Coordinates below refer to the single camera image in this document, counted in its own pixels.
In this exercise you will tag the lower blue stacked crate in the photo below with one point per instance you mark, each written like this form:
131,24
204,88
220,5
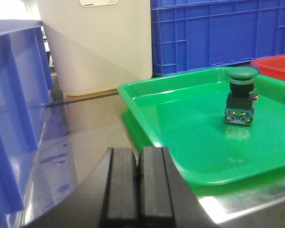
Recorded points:
196,34

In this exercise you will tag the beige plastic basket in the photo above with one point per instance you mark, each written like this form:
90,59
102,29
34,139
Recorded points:
98,45

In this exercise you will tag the red plastic tray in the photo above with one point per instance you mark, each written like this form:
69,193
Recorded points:
271,66

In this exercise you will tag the green mushroom push button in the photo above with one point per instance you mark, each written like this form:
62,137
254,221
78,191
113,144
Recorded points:
240,100

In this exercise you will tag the green plastic tray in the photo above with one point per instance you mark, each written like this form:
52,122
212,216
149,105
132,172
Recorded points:
185,112

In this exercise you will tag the blue bin at left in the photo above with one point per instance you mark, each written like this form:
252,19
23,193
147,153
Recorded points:
25,83

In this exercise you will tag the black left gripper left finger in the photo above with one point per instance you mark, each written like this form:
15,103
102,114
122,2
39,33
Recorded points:
106,199

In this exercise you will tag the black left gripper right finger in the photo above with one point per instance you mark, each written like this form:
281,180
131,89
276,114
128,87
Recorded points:
166,200

